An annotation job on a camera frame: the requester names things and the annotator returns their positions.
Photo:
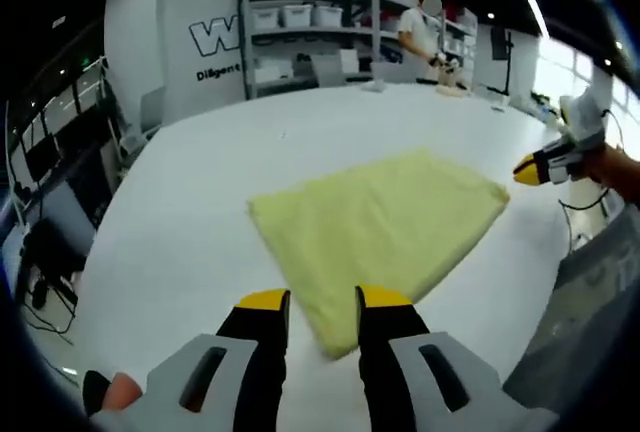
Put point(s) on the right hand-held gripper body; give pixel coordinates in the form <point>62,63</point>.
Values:
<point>587,117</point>

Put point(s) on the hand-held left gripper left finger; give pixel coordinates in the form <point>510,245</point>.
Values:
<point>225,382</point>

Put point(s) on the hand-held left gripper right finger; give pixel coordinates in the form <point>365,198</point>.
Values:
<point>420,382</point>

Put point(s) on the yellow grey blue garment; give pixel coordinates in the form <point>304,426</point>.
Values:
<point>380,232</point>

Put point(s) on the person's right hand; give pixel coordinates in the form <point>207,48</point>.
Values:
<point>600,164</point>

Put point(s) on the person's left hand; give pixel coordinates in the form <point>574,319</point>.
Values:
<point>126,391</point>

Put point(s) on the green potted plant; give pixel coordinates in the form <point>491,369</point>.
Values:
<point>542,102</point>

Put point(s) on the black tripod stand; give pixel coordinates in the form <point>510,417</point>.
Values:
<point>502,47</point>

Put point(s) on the beige cloth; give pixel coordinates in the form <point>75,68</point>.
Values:
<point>454,91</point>

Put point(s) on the grey mesh office chair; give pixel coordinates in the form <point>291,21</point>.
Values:
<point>585,312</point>

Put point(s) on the white cloth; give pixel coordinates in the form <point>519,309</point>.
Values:
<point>373,86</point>

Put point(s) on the black office chair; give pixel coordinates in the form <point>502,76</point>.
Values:
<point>55,257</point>

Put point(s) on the white chair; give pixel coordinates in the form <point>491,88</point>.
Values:
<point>328,72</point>

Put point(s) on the white storage bin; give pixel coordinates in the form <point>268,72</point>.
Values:
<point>296,16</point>
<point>328,16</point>
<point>266,18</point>

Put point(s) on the grey metal storage shelf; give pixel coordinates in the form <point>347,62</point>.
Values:
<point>310,37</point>

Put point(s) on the black computer monitor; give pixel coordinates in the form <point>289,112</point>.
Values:
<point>40,159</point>

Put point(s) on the white cardboard box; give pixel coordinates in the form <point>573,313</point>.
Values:
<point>272,71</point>

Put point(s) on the large tilted monitor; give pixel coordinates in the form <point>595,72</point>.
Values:
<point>14,162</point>

